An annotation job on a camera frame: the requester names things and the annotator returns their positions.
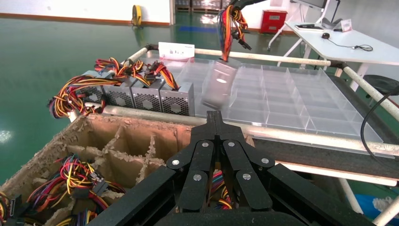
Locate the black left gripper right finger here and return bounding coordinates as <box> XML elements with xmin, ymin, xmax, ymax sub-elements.
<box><xmin>217</xmin><ymin>111</ymin><xmax>375</xmax><ymax>226</ymax></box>

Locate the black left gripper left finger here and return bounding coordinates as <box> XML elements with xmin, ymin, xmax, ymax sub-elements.
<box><xmin>87</xmin><ymin>111</ymin><xmax>219</xmax><ymax>226</ymax></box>

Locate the power supply with coloured cables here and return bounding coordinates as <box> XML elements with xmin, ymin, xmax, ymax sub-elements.
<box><xmin>0</xmin><ymin>191</ymin><xmax>97</xmax><ymax>226</ymax></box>
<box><xmin>95</xmin><ymin>57</ymin><xmax>135</xmax><ymax>109</ymax></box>
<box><xmin>201</xmin><ymin>4</ymin><xmax>252</xmax><ymax>109</ymax></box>
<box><xmin>48</xmin><ymin>70</ymin><xmax>108</xmax><ymax>120</ymax></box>
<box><xmin>206</xmin><ymin>169</ymin><xmax>234</xmax><ymax>210</ymax></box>
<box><xmin>26</xmin><ymin>153</ymin><xmax>126</xmax><ymax>213</ymax></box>
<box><xmin>146</xmin><ymin>61</ymin><xmax>196</xmax><ymax>117</ymax></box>
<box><xmin>124</xmin><ymin>59</ymin><xmax>163</xmax><ymax>112</ymax></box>

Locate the brown cardboard divider box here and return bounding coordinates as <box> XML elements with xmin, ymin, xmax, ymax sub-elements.
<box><xmin>0</xmin><ymin>113</ymin><xmax>195</xmax><ymax>226</ymax></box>

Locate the clear plastic divider tray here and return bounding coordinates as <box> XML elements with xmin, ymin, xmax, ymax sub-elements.
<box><xmin>134</xmin><ymin>57</ymin><xmax>384</xmax><ymax>145</ymax></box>

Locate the blue bag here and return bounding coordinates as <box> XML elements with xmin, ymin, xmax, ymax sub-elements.
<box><xmin>354</xmin><ymin>193</ymin><xmax>399</xmax><ymax>221</ymax></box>

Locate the white label card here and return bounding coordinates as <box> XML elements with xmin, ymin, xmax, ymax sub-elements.
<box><xmin>158</xmin><ymin>42</ymin><xmax>196</xmax><ymax>62</ymax></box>

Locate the white fluffy cloth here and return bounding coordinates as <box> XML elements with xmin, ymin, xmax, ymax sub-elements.
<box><xmin>372</xmin><ymin>196</ymin><xmax>396</xmax><ymax>212</ymax></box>

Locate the red cabinet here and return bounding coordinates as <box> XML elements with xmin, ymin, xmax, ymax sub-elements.
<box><xmin>260</xmin><ymin>9</ymin><xmax>288</xmax><ymax>34</ymax></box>

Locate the black round stool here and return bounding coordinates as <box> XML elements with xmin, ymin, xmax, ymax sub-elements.
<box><xmin>363</xmin><ymin>74</ymin><xmax>399</xmax><ymax>96</ymax></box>

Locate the white office table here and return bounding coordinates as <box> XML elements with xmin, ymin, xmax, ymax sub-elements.
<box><xmin>267</xmin><ymin>21</ymin><xmax>399</xmax><ymax>92</ymax></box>

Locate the flat black tablet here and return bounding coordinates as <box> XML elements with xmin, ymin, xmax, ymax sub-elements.
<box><xmin>294</xmin><ymin>24</ymin><xmax>325</xmax><ymax>31</ymax></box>

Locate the yellow drum fan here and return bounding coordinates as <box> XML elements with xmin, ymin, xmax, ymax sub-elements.
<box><xmin>131</xmin><ymin>4</ymin><xmax>143</xmax><ymax>27</ymax></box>

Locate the computer monitor with stand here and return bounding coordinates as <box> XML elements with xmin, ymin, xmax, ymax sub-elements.
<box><xmin>291</xmin><ymin>0</ymin><xmax>342</xmax><ymax>31</ymax></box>

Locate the small white sign card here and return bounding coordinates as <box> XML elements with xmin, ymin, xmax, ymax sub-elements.
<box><xmin>340</xmin><ymin>18</ymin><xmax>353</xmax><ymax>33</ymax></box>

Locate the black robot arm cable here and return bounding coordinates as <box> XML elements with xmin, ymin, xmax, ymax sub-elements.
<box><xmin>360</xmin><ymin>87</ymin><xmax>399</xmax><ymax>163</ymax></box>

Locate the thin black mouse cable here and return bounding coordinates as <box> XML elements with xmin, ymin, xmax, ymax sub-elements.
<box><xmin>327</xmin><ymin>37</ymin><xmax>374</xmax><ymax>52</ymax></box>

